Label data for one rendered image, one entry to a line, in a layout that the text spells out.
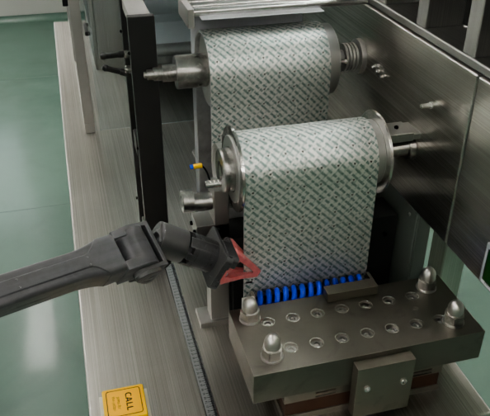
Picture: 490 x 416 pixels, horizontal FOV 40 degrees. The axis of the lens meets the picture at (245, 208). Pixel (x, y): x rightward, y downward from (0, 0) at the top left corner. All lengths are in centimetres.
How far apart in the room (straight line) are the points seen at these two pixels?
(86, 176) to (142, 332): 66
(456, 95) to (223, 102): 43
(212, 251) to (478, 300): 199
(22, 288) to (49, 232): 239
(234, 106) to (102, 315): 49
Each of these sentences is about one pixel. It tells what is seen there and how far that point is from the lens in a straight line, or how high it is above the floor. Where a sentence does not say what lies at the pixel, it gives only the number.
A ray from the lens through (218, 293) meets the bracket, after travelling 130.
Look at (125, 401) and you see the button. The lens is 118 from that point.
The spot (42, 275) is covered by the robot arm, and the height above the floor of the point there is 122.
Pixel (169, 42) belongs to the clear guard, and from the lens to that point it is 206.
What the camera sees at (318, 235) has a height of 113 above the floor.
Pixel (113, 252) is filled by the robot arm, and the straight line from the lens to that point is 102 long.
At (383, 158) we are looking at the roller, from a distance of 116.
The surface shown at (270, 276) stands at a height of 106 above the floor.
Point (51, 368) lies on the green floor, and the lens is 262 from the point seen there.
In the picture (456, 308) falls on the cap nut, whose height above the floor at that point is 107.
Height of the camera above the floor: 179
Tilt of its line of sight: 32 degrees down
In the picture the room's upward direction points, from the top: straight up
